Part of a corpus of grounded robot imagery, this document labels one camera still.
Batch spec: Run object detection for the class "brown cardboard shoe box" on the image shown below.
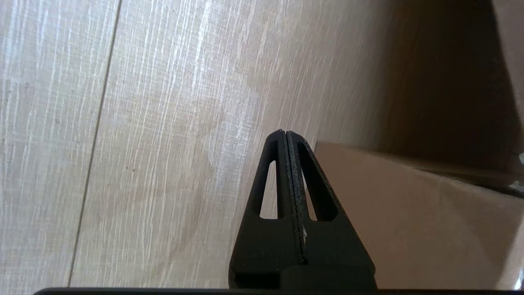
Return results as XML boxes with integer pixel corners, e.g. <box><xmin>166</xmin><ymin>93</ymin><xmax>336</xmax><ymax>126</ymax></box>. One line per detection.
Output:
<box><xmin>313</xmin><ymin>0</ymin><xmax>524</xmax><ymax>290</ymax></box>

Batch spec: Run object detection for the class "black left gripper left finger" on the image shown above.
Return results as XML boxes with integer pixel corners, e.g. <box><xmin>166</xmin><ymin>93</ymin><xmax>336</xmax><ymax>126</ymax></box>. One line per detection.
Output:
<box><xmin>228</xmin><ymin>130</ymin><xmax>307</xmax><ymax>289</ymax></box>

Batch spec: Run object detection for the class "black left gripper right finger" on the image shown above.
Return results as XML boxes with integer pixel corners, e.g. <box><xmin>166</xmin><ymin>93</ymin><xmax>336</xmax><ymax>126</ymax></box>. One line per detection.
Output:
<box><xmin>282</xmin><ymin>130</ymin><xmax>378</xmax><ymax>289</ymax></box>

